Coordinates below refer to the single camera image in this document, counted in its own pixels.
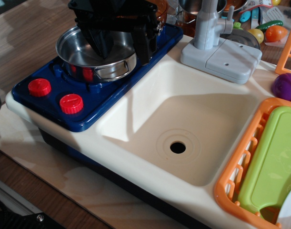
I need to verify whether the yellow toy potato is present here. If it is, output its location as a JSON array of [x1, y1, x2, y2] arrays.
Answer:
[[247, 28, 264, 44]]

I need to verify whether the orange toy tomato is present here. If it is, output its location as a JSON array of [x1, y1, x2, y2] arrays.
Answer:
[[265, 25, 288, 42]]

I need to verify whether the stainless steel pan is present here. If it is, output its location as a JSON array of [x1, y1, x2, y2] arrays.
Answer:
[[56, 26, 137, 84]]

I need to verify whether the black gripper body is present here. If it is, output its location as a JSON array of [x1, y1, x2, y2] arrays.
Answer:
[[68, 0, 161, 36]]

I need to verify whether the black bracket with screw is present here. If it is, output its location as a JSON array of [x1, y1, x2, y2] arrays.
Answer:
[[0, 201, 64, 229]]

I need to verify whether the red stove knob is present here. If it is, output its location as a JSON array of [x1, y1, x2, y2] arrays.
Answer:
[[28, 78, 52, 97], [59, 94, 84, 115]]

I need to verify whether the right red stove knob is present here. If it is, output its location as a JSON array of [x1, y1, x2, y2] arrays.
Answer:
[[59, 94, 84, 115]]

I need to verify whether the white plate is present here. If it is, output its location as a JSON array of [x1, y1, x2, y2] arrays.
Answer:
[[277, 191, 291, 229]]

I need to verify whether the green cutting board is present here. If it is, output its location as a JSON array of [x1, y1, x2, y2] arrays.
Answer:
[[238, 106, 291, 213]]

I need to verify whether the steel pot behind faucet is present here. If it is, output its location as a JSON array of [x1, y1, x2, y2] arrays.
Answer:
[[176, 0, 227, 25]]

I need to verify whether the orange transparent pot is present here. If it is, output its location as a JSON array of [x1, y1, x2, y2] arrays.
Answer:
[[149, 0, 169, 25]]

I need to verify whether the purple toy vegetable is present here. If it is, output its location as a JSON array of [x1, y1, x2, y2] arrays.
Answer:
[[271, 73, 291, 101]]

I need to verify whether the orange dish rack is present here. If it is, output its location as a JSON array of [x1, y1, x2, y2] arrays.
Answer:
[[214, 98, 291, 229]]

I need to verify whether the grey toy faucet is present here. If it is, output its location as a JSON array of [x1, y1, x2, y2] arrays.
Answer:
[[181, 0, 262, 84]]

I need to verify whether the steel pot lid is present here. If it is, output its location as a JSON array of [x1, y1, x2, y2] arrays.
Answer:
[[220, 29, 261, 50]]

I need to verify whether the green toy cucumber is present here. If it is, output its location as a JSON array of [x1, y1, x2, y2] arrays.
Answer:
[[256, 20, 283, 32]]

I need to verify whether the blue toy stove top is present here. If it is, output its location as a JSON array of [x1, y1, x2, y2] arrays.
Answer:
[[11, 24, 183, 132]]

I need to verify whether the cream toy sink unit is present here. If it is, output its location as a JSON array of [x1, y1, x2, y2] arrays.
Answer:
[[6, 36, 276, 229]]

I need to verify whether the orange wire rack piece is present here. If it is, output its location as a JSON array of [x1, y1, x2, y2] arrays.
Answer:
[[275, 31, 291, 74]]

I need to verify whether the white toy spatula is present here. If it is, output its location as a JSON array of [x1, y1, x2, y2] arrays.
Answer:
[[266, 7, 285, 23]]

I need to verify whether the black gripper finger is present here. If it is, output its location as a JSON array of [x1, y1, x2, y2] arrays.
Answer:
[[132, 25, 159, 65], [79, 25, 114, 59]]

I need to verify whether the left red stove knob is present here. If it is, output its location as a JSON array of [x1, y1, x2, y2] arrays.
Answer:
[[28, 78, 52, 97]]

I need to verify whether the teal toy utensil handle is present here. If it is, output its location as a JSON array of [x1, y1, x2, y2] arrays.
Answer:
[[240, 10, 251, 23]]

